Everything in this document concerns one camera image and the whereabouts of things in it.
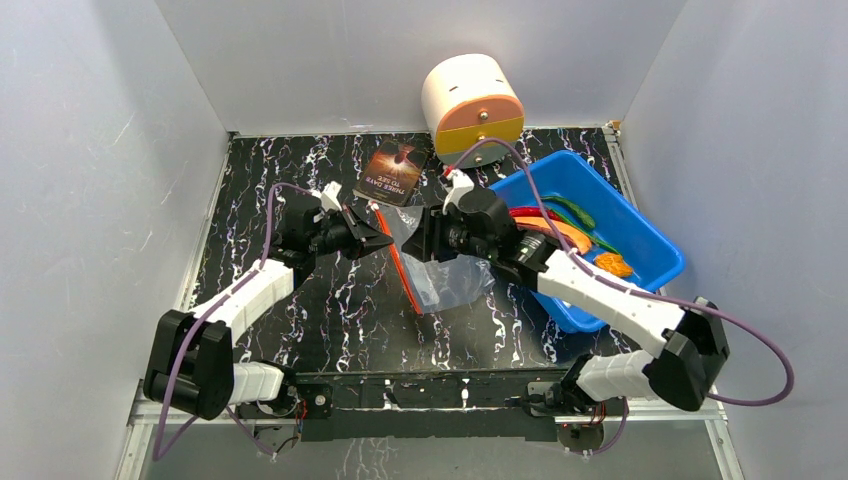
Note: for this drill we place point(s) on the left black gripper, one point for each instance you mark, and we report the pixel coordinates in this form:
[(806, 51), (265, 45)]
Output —
[(363, 238)]

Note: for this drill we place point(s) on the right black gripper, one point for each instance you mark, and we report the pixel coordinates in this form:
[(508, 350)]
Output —
[(435, 235)]

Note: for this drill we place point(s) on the clear zip bag orange zipper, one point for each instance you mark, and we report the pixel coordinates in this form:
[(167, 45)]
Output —
[(432, 286)]

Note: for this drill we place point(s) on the green toy pepper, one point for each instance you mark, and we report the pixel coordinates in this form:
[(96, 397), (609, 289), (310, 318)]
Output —
[(566, 208)]

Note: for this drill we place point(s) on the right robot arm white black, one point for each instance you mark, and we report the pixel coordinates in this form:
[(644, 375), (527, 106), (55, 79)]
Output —
[(682, 345)]

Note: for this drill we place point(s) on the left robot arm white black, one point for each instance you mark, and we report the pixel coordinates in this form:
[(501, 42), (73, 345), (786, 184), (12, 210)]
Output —
[(191, 366)]

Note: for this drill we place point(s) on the orange bumpy toy food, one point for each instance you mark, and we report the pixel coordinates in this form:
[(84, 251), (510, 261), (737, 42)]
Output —
[(614, 264)]

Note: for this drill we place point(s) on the dark paperback book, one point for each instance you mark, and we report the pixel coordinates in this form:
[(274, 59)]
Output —
[(392, 174)]

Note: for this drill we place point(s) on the red toy chili pepper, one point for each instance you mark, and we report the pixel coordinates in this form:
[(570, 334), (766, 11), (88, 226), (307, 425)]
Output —
[(518, 213)]

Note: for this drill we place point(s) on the orange toy squash slice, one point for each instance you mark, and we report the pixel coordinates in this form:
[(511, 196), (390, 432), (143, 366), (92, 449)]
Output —
[(580, 240)]

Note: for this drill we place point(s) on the round white drawer cabinet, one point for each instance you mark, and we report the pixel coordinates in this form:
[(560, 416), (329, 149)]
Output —
[(465, 99)]

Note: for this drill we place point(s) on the blue plastic bin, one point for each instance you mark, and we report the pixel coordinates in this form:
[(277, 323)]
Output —
[(653, 257)]

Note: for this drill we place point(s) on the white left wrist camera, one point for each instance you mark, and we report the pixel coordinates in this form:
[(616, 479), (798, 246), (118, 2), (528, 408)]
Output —
[(328, 197)]

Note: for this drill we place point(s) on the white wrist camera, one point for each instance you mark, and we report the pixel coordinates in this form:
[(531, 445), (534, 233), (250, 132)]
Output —
[(460, 184), (328, 197)]

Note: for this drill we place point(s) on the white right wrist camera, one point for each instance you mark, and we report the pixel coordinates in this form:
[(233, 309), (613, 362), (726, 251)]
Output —
[(460, 184)]

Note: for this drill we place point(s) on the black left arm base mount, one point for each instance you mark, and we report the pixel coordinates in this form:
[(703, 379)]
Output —
[(296, 402)]

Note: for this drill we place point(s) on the aluminium front rail frame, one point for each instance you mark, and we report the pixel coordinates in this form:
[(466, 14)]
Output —
[(447, 404)]

